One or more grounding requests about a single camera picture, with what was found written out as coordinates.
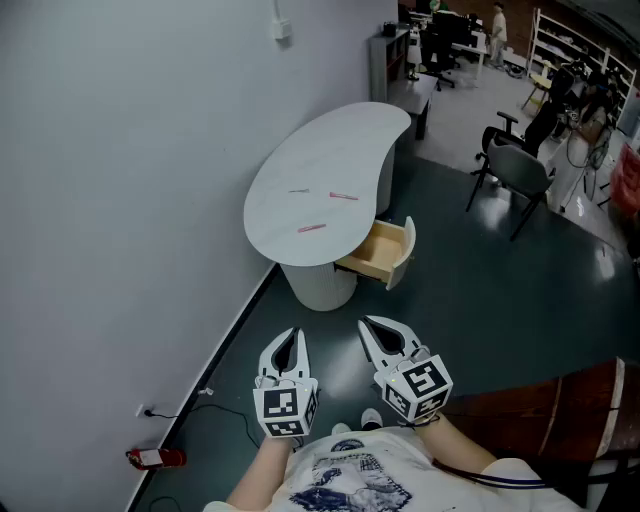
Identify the grey cabinet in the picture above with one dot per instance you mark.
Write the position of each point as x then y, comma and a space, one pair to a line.
387, 60

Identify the white shelf rack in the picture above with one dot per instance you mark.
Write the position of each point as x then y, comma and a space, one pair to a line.
580, 55

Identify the person's left shoe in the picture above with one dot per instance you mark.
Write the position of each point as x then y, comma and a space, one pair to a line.
341, 428

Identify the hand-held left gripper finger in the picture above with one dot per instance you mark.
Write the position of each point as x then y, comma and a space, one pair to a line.
301, 357
266, 357

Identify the grey shell chair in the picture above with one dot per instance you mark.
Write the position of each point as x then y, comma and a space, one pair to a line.
520, 172

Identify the person's right shoe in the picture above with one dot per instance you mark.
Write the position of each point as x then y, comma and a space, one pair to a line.
371, 417

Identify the low grey table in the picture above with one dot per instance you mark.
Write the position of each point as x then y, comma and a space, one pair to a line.
412, 92

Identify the brown wooden chair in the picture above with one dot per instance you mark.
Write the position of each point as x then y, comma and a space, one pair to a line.
525, 415

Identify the white wall socket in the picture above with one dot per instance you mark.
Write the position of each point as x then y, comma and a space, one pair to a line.
140, 411

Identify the white chair cushion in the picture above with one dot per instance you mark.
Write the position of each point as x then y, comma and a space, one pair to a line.
612, 400

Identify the small white floor clip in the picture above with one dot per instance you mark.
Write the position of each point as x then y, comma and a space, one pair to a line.
206, 391

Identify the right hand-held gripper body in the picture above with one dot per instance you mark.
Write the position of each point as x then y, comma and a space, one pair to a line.
417, 387

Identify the white wall junction box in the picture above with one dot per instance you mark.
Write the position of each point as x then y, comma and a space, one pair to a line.
281, 28

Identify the desk with monitors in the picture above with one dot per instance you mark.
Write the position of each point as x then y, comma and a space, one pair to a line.
465, 35

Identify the large wooden drawer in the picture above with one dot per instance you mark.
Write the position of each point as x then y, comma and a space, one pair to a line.
385, 245

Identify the yellow wooden chair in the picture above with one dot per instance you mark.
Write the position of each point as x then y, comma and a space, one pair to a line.
537, 87

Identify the person's shoe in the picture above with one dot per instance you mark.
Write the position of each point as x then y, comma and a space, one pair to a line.
341, 428
371, 417

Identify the person's white printed shirt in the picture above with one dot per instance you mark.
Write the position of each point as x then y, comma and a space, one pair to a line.
360, 475

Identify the person's left forearm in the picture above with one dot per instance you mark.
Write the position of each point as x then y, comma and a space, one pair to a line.
260, 475

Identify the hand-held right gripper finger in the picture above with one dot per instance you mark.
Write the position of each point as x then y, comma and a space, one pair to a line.
405, 337
370, 345

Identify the person's right forearm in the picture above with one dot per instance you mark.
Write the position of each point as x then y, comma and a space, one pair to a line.
460, 445

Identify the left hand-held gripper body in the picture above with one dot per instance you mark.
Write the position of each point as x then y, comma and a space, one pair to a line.
285, 405

